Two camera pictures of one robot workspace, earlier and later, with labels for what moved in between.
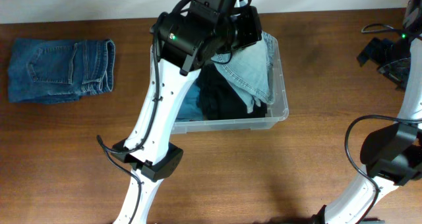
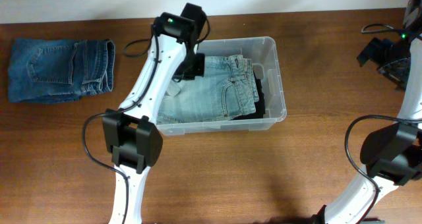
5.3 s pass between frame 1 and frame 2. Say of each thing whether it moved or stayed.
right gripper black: stayed
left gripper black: moved
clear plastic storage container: stayed
